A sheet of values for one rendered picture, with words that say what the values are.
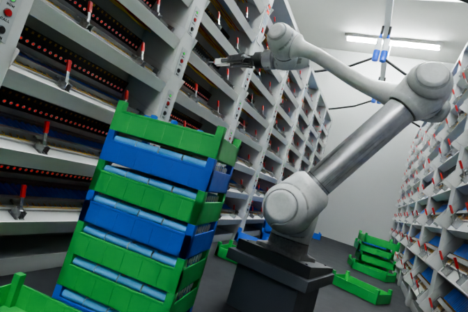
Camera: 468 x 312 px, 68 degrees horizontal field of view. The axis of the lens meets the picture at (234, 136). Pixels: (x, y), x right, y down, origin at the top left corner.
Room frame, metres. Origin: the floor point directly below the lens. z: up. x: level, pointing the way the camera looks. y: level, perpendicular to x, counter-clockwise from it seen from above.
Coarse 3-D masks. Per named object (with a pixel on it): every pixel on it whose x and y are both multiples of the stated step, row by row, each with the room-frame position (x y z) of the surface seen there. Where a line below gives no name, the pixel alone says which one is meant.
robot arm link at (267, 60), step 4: (264, 52) 1.49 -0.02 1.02; (268, 52) 1.48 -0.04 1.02; (264, 56) 1.48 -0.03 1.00; (268, 56) 1.47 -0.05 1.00; (272, 56) 1.47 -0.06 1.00; (264, 60) 1.48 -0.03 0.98; (268, 60) 1.48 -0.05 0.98; (272, 60) 1.47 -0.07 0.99; (264, 64) 1.49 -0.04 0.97; (268, 64) 1.49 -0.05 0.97; (272, 64) 1.48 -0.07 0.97; (264, 68) 1.52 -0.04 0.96; (268, 68) 1.52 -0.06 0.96; (272, 68) 1.50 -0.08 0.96
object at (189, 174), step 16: (112, 144) 0.90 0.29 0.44; (112, 160) 0.89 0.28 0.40; (128, 160) 0.88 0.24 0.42; (144, 160) 0.87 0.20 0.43; (160, 160) 0.86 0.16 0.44; (176, 160) 0.85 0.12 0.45; (208, 160) 0.83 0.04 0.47; (160, 176) 0.85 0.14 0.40; (176, 176) 0.84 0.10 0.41; (192, 176) 0.83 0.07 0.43; (208, 176) 0.82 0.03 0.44; (224, 176) 0.94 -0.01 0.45; (224, 192) 0.99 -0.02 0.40
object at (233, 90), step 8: (192, 48) 1.47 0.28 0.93; (192, 56) 1.50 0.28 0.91; (192, 64) 1.53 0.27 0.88; (200, 64) 1.57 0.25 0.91; (200, 72) 1.79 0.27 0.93; (208, 72) 1.66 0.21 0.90; (208, 80) 1.99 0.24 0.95; (216, 80) 1.75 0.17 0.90; (224, 88) 1.86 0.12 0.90; (232, 88) 1.92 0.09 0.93; (240, 88) 2.02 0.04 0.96; (232, 96) 1.97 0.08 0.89
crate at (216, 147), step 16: (128, 112) 0.89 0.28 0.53; (112, 128) 0.90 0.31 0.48; (128, 128) 0.89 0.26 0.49; (144, 128) 0.88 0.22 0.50; (160, 128) 0.87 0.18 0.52; (176, 128) 0.85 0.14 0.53; (224, 128) 0.82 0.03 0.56; (160, 144) 0.95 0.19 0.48; (176, 144) 0.85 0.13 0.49; (192, 144) 0.84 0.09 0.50; (208, 144) 0.83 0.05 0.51; (224, 144) 0.86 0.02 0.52; (240, 144) 1.01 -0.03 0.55; (224, 160) 0.90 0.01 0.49
